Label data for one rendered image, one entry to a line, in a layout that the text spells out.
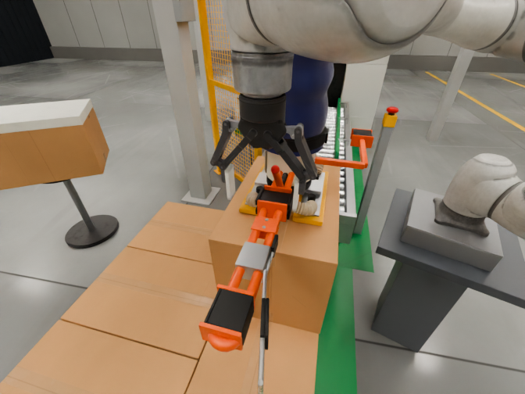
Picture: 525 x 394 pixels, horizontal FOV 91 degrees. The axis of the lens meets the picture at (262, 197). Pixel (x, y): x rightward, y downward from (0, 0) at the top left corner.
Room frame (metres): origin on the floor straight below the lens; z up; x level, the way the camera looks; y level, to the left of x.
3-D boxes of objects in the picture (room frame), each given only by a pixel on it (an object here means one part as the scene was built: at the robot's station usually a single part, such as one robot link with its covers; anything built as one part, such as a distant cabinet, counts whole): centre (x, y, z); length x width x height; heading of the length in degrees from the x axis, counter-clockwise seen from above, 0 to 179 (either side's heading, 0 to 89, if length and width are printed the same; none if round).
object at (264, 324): (0.29, -0.02, 1.08); 0.31 x 0.03 x 0.05; 178
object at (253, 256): (0.38, 0.02, 1.07); 0.07 x 0.07 x 0.04; 75
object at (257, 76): (0.42, 0.00, 1.45); 0.09 x 0.09 x 0.06
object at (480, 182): (0.81, -0.82, 1.00); 0.18 x 0.16 x 0.22; 23
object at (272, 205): (0.59, -0.04, 1.08); 0.10 x 0.08 x 0.06; 75
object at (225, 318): (0.25, 0.06, 1.08); 0.08 x 0.07 x 0.05; 165
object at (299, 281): (0.82, -0.10, 0.74); 0.60 x 0.40 x 0.40; 166
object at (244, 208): (0.86, -0.01, 0.97); 0.34 x 0.10 x 0.05; 165
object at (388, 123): (1.61, -0.81, 0.50); 0.07 x 0.07 x 1.00; 76
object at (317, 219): (0.81, -0.19, 0.98); 0.34 x 0.10 x 0.05; 165
